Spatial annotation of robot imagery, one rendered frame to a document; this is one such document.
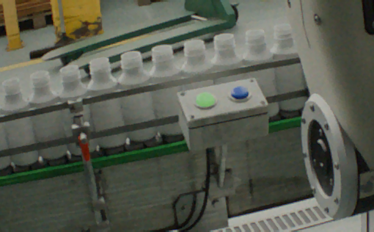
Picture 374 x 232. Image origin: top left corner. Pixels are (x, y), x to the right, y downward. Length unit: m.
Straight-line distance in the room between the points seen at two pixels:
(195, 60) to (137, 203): 0.29
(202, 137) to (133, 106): 0.19
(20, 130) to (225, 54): 0.41
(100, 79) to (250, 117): 0.29
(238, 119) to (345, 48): 0.59
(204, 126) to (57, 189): 0.33
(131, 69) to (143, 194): 0.24
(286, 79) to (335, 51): 0.77
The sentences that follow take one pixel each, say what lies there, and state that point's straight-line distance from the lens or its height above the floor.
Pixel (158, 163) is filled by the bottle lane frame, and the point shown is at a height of 0.97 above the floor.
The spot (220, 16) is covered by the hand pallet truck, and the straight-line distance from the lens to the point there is 5.95.
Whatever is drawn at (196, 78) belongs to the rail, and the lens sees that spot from 1.66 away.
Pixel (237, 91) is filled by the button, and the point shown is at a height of 1.12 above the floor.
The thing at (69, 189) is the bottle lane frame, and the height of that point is 0.95.
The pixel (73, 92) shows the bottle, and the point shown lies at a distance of 1.64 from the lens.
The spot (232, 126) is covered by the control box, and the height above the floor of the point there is 1.07.
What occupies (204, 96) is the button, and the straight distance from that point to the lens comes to 1.53.
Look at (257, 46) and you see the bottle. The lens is 1.69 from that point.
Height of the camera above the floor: 1.63
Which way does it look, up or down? 20 degrees down
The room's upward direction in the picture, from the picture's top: 8 degrees counter-clockwise
